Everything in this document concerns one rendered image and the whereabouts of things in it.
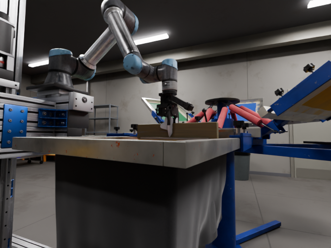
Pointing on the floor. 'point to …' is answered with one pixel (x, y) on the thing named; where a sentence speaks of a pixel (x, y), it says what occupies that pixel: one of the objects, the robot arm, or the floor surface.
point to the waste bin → (242, 166)
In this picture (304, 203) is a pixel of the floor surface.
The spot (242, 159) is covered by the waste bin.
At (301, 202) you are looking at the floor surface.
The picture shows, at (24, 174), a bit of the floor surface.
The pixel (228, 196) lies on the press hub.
